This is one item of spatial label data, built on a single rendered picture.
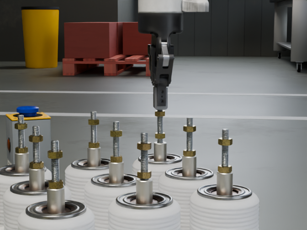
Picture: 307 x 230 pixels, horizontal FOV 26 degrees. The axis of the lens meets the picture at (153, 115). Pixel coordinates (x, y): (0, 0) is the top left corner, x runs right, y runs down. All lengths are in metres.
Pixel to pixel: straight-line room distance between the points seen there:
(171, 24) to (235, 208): 0.34
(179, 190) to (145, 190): 0.13
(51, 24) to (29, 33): 0.23
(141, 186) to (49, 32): 5.96
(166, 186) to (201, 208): 0.12
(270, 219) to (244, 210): 0.79
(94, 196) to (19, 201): 0.11
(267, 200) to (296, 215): 0.15
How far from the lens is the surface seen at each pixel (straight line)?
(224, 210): 0.89
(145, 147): 0.86
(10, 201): 0.94
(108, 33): 5.85
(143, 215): 0.84
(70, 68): 5.89
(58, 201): 0.84
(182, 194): 0.99
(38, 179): 0.95
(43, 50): 6.79
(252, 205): 0.90
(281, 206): 1.80
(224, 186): 0.92
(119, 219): 0.85
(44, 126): 1.21
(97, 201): 0.96
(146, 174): 0.87
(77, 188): 1.07
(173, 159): 1.12
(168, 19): 1.08
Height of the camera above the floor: 0.49
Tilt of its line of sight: 8 degrees down
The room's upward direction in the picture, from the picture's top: straight up
